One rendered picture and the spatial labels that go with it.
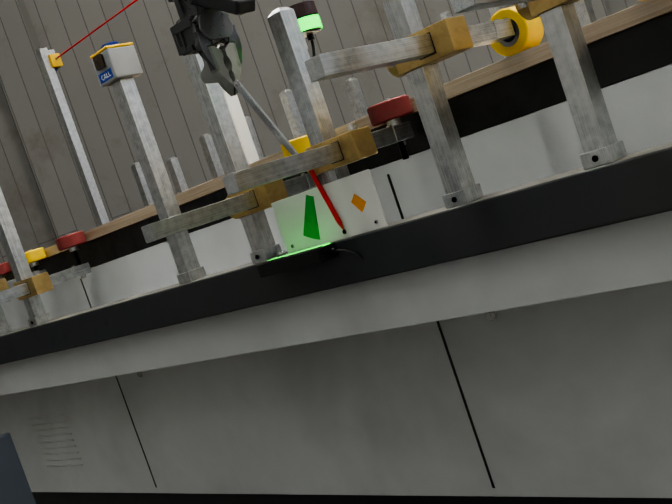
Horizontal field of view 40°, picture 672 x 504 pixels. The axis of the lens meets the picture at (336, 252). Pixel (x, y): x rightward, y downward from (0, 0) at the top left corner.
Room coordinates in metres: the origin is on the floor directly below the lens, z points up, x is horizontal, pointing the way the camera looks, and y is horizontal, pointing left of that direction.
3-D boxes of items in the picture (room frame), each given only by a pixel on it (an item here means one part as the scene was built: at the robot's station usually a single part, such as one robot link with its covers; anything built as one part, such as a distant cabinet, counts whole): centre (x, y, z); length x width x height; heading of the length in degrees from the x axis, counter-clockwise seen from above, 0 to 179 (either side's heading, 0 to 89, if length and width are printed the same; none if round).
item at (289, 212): (1.63, 0.00, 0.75); 0.26 x 0.01 x 0.10; 44
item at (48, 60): (4.24, 0.94, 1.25); 0.09 x 0.08 x 1.10; 44
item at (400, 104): (1.70, -0.18, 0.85); 0.08 x 0.08 x 0.11
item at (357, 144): (1.62, -0.06, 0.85); 0.14 x 0.06 x 0.05; 44
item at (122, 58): (2.00, 0.31, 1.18); 0.07 x 0.07 x 0.08; 44
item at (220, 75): (1.65, 0.10, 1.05); 0.06 x 0.03 x 0.09; 44
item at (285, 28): (1.63, -0.04, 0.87); 0.04 x 0.04 x 0.48; 44
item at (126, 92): (2.00, 0.31, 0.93); 0.05 x 0.05 x 0.45; 44
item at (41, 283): (2.51, 0.81, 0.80); 0.14 x 0.06 x 0.05; 44
